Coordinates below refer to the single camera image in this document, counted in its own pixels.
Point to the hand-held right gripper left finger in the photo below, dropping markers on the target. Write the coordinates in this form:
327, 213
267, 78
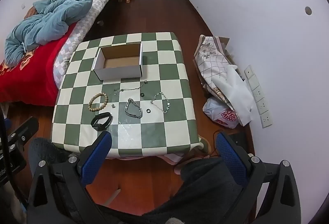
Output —
96, 162

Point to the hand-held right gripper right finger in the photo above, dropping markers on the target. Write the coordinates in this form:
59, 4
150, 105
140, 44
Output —
231, 159

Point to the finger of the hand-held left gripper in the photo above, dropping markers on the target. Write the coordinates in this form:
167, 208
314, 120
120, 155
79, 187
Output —
24, 130

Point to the black fitness band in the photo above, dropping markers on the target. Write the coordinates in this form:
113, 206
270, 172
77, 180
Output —
97, 125

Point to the cardboard box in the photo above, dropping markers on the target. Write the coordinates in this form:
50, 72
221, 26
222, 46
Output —
117, 73

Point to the black box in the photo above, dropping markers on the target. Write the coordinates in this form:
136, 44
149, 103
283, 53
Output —
237, 140

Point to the person's left leg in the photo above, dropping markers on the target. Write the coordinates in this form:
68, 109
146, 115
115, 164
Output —
46, 148

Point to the red print plastic bag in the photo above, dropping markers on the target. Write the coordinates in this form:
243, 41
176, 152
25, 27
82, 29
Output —
221, 114

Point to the pink slipper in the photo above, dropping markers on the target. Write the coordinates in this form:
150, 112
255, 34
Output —
183, 162

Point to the white plastic bag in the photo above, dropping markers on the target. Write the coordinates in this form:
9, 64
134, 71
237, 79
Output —
236, 95

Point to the white power strip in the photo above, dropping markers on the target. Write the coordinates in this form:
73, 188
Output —
258, 96

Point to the green white checkered tablecloth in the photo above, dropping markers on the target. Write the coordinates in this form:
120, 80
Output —
169, 110

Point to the floral patterned cloth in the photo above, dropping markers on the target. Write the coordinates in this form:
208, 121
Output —
209, 59

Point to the grey white checkered bedsheet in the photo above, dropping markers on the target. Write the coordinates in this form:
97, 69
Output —
77, 33

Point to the blue quilt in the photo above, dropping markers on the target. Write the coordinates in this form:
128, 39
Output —
51, 18

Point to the brown cardboard sheet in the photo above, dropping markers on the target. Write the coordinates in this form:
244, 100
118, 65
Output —
224, 41

